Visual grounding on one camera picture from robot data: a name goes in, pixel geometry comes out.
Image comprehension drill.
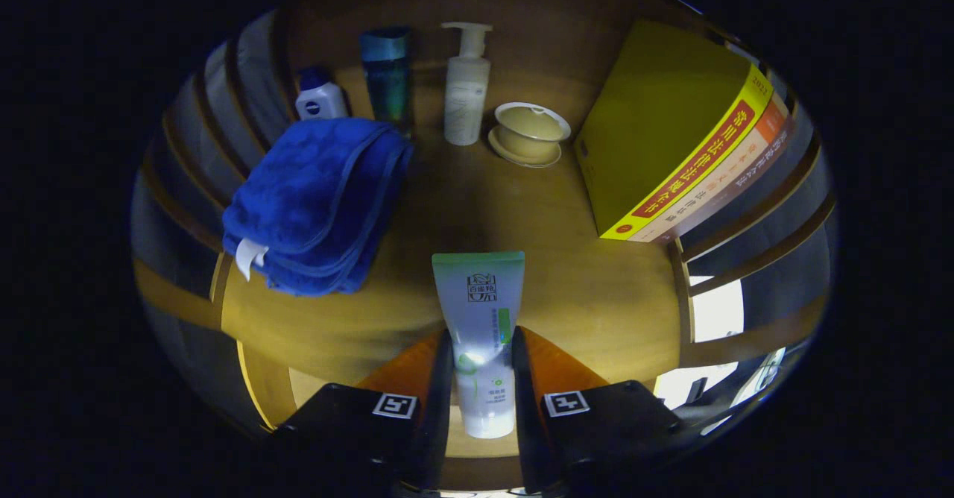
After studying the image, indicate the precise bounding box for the wooden cabinet with slatted sides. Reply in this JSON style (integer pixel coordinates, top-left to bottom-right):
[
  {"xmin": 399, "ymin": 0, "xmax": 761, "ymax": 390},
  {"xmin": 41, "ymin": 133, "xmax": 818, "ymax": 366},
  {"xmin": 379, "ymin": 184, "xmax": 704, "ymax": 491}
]
[{"xmin": 134, "ymin": 0, "xmax": 835, "ymax": 372}]

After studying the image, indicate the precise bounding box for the cream and orange book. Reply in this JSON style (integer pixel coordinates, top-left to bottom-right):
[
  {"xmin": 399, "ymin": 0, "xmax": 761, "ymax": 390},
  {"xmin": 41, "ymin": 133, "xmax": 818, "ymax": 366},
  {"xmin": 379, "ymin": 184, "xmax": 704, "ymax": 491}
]
[{"xmin": 648, "ymin": 95, "xmax": 789, "ymax": 244}]

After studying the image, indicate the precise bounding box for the folded blue towel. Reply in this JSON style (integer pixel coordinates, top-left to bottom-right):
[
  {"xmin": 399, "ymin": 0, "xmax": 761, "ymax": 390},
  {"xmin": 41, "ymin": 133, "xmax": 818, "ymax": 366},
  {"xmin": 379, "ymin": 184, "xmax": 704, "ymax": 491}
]
[{"xmin": 222, "ymin": 116, "xmax": 414, "ymax": 297}]

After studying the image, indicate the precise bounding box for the beige lidded tea bowl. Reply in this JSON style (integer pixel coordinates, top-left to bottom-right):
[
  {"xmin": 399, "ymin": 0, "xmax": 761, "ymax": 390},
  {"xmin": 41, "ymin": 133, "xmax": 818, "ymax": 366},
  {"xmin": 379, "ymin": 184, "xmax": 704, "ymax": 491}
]
[{"xmin": 488, "ymin": 101, "xmax": 572, "ymax": 168}]

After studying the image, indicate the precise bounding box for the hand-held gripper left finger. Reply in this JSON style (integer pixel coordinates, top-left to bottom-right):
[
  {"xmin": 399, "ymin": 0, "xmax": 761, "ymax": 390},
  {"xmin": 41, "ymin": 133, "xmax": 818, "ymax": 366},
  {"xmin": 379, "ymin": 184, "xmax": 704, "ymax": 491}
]
[{"xmin": 272, "ymin": 328, "xmax": 454, "ymax": 495}]

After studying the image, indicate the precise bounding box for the teal bottle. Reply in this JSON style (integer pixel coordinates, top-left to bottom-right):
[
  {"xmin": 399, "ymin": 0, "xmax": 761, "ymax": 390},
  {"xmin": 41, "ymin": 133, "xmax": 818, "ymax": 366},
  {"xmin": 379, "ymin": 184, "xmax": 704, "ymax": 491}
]
[{"xmin": 359, "ymin": 27, "xmax": 413, "ymax": 137}]

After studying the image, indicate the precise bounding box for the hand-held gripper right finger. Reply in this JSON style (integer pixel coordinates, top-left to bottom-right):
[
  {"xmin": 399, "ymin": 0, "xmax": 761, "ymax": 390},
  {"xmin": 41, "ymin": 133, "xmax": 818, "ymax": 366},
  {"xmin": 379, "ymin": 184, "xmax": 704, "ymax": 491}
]
[{"xmin": 511, "ymin": 325, "xmax": 683, "ymax": 495}]

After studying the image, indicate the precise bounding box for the white pump bottle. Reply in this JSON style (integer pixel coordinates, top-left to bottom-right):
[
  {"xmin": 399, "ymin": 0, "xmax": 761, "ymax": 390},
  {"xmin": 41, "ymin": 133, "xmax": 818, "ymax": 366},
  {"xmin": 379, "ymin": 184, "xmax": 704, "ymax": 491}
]
[{"xmin": 441, "ymin": 22, "xmax": 494, "ymax": 146}]

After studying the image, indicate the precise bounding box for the wooden countertop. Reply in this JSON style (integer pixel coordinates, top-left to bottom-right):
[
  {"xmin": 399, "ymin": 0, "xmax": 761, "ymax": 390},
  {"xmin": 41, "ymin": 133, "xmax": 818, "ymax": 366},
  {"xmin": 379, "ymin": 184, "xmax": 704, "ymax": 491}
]
[{"xmin": 220, "ymin": 66, "xmax": 683, "ymax": 387}]

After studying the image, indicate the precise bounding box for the thick yellow book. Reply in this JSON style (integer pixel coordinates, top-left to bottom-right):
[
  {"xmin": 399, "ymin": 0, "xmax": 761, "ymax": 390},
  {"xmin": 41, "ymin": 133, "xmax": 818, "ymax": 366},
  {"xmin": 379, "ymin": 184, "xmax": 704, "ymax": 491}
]
[{"xmin": 574, "ymin": 19, "xmax": 774, "ymax": 242}]

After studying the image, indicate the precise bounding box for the small white bottle blue cap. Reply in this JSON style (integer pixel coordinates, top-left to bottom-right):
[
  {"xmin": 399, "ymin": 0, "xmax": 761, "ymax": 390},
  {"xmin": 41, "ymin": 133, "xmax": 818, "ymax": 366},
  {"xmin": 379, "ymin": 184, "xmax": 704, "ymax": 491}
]
[{"xmin": 295, "ymin": 66, "xmax": 350, "ymax": 121}]

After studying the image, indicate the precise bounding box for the white and green tube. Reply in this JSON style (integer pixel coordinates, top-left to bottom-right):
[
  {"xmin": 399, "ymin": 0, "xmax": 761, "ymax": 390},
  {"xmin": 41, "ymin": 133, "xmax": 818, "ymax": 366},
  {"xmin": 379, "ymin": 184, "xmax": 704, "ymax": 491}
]
[{"xmin": 432, "ymin": 251, "xmax": 526, "ymax": 439}]

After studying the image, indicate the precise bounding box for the brown book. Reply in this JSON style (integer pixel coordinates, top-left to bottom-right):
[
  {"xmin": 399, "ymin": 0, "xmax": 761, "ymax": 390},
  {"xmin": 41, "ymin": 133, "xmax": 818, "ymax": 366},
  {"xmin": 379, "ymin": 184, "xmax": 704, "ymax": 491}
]
[{"xmin": 671, "ymin": 122, "xmax": 795, "ymax": 244}]

